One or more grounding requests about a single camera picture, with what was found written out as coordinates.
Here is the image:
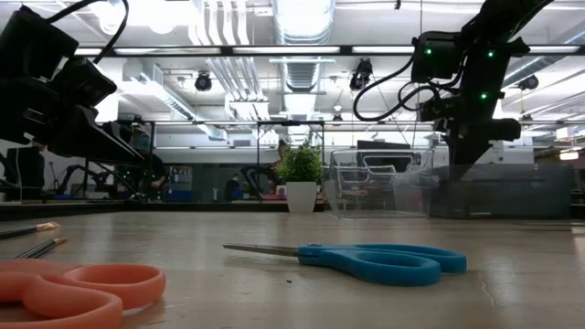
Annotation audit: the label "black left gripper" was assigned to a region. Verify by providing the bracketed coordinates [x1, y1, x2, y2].
[0, 76, 144, 166]

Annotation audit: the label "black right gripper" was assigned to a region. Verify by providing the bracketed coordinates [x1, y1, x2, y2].
[437, 115, 523, 168]

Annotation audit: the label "person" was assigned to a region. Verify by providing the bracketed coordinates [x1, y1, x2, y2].
[144, 153, 169, 191]
[273, 138, 292, 165]

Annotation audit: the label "smoky grey plastic bin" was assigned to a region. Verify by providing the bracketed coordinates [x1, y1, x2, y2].
[429, 163, 575, 220]

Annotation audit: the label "blue storage cabinet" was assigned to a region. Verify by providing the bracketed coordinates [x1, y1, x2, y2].
[164, 164, 193, 202]

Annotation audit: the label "clear plastic bin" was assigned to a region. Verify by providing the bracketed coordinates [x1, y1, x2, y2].
[322, 148, 435, 219]

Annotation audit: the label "black overhead crossbar with lights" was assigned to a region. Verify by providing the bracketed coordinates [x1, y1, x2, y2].
[72, 44, 585, 58]

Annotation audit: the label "green plant in white pot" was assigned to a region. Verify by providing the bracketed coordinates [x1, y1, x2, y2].
[276, 142, 324, 214]

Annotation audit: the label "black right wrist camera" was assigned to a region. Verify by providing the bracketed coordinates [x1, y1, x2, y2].
[418, 95, 458, 122]

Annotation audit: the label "black aluminium table frame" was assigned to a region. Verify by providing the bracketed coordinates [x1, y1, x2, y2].
[0, 199, 293, 220]

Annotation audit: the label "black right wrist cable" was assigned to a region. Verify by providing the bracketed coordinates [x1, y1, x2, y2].
[353, 45, 463, 122]

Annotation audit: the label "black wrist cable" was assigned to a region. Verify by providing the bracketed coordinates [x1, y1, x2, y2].
[45, 0, 131, 65]
[353, 45, 463, 122]

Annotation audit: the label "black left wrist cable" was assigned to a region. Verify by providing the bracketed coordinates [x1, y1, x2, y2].
[45, 0, 131, 65]

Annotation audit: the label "blue-handled scissors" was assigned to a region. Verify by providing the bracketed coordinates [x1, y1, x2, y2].
[222, 241, 468, 288]

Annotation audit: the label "black background rig frame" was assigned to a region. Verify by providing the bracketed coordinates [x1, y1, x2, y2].
[116, 119, 326, 202]

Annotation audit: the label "orange-handled scissors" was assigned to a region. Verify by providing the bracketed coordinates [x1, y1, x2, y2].
[0, 256, 167, 329]

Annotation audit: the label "silver ventilation duct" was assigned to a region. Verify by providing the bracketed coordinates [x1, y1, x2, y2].
[273, 0, 337, 92]

